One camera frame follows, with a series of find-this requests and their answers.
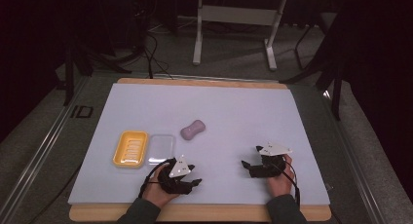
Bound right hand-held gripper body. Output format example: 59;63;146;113
248;141;293;179

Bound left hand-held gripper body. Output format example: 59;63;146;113
157;154;196;196

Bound person's left hand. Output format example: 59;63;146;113
141;166;178;209

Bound person's right hand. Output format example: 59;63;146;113
265;153;296;199

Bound white table mat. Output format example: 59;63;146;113
67;82;332;206

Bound clear plastic lid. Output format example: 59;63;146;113
147;133;176;167

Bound purple soap bar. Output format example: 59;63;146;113
179;119;207;141

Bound yellow soap dish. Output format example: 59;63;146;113
112;130;149;169

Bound black chair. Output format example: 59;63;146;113
278;9;350;122

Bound black metal stand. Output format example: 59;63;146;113
57;38;132;107

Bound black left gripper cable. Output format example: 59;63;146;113
137;159;170;200

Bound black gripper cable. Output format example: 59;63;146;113
137;159;170;200
272;158;302;208

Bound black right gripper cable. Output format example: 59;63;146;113
272;158;302;208

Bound metal floor rail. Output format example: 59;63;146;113
319;89;389;224
0;75;93;224

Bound black floor cables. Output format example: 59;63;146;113
130;0;174;80

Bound white desk frame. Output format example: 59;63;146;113
192;0;289;72

